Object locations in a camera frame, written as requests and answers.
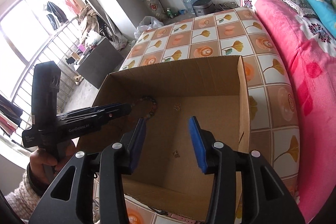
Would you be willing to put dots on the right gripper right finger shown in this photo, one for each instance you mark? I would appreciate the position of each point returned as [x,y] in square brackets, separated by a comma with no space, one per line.
[265,198]

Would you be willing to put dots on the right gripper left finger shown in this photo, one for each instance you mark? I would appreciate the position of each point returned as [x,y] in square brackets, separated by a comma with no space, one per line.
[69,198]

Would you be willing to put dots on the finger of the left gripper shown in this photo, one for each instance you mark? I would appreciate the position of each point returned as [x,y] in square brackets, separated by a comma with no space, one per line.
[114,110]

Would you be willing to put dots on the small gold earring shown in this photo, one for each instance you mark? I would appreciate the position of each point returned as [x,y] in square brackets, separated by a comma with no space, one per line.
[177,106]

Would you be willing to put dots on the pink strap smart watch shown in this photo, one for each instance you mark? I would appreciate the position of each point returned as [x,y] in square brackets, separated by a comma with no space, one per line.
[165,217]

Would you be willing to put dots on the gold butterfly charm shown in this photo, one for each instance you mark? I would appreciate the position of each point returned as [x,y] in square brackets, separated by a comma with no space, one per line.
[176,154]

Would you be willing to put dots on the person left hand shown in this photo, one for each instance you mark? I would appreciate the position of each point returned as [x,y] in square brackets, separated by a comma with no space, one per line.
[40,158]

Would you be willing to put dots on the grey low cabinet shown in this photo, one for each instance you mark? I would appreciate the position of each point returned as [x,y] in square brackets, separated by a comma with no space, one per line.
[100,62]

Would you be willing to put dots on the white plastic bag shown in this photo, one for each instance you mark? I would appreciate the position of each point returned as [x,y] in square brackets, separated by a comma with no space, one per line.
[148,23]

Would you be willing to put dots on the brown cardboard box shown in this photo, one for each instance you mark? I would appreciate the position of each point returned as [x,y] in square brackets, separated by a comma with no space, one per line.
[213,89]

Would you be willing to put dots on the black rice cooker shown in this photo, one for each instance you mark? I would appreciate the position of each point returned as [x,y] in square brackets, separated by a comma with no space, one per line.
[203,7]

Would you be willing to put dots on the pink floral blanket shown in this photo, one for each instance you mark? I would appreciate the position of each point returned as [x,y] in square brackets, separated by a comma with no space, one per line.
[308,52]

